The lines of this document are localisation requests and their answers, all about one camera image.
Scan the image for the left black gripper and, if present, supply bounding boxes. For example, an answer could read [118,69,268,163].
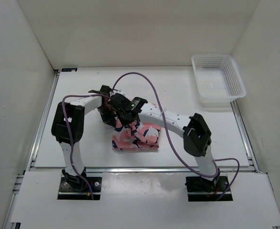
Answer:
[97,104,117,127]

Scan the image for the aluminium left rail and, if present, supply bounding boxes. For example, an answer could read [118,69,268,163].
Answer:
[23,70,61,174]

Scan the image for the white plastic mesh basket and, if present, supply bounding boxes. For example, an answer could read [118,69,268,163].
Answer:
[191,54,247,110]

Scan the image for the pink shark print shorts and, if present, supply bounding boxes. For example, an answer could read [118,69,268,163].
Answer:
[112,118,161,151]

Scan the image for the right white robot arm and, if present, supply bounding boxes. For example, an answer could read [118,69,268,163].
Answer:
[108,94,219,191]

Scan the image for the aluminium right rail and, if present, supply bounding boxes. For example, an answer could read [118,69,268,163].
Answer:
[230,101,261,173]

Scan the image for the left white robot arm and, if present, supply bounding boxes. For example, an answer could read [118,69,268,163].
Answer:
[51,85,116,191]

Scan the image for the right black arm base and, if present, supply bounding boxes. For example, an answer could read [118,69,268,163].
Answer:
[185,175,233,202]

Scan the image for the aluminium front rail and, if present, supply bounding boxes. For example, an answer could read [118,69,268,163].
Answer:
[86,167,191,173]

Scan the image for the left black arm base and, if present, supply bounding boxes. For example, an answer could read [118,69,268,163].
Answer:
[57,169,102,200]

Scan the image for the aluminium rail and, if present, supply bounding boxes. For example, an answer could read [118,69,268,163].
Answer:
[230,101,261,173]
[86,167,191,173]
[23,70,61,174]

